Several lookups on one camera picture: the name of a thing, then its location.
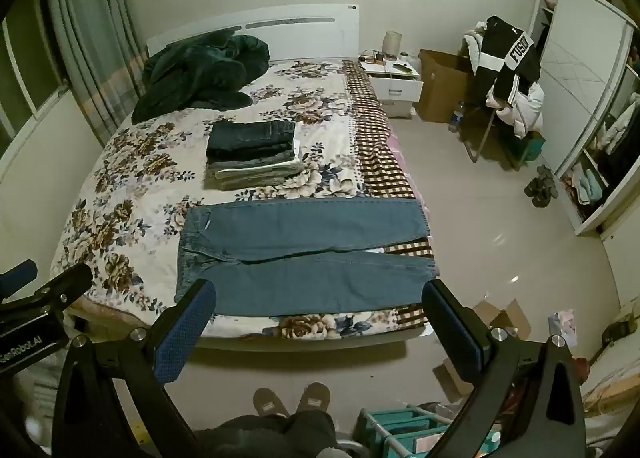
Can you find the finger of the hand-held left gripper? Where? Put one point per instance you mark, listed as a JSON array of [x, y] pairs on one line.
[[67, 284], [17, 277]]

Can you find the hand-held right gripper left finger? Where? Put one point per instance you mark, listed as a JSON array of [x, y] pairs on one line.
[[184, 338]]

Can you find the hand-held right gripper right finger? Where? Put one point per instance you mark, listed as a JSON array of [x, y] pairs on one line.
[[457, 335]]

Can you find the blue jeans pants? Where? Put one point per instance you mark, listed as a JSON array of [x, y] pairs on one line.
[[300, 253]]

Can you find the stack of folded pants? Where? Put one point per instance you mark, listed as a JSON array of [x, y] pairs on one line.
[[252, 153]]

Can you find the flattened cardboard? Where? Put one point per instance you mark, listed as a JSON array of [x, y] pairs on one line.
[[500, 318]]

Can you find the pink printed bag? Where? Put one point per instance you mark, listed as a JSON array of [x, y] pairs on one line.
[[562, 330]]

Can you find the brown slipper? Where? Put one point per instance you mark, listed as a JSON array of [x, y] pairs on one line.
[[313, 397], [270, 403]]

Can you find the teal rack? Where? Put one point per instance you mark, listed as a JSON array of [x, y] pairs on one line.
[[400, 430]]

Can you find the bed with floral sheet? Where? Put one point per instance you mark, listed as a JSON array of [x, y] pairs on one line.
[[145, 178]]

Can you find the person's dark trousers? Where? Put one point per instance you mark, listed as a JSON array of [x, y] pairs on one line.
[[280, 435]]

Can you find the pair of dark shoes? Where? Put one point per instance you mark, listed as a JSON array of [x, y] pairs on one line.
[[541, 187]]

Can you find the window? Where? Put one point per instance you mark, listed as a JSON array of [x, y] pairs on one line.
[[25, 68]]

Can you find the brown plaid bed sheet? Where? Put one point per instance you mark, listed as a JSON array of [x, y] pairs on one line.
[[372, 138]]

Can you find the plastic water bottle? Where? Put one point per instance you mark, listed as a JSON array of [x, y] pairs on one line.
[[456, 118]]

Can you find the chair with piled jackets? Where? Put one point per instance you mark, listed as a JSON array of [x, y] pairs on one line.
[[525, 111]]

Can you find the pale green curtain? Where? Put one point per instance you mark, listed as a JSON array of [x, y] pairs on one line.
[[95, 38]]

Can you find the dark green quilt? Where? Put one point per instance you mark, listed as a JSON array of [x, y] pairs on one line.
[[200, 73]]

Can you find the brown cardboard box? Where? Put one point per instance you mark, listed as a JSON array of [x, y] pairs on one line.
[[440, 86]]

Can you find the white nightstand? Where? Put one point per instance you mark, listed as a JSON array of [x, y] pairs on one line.
[[395, 86]]

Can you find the dark remote control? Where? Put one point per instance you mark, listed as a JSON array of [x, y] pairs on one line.
[[402, 67]]

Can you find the black and white jacket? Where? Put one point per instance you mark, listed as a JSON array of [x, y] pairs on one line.
[[505, 56]]

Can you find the white wardrobe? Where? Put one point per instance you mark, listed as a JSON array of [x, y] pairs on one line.
[[580, 78]]

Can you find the white table lamp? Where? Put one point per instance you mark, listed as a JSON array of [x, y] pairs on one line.
[[392, 43]]

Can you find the white bed headboard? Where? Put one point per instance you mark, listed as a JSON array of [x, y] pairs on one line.
[[300, 31]]

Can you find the white bed frame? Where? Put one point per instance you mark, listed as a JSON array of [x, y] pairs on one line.
[[310, 340]]

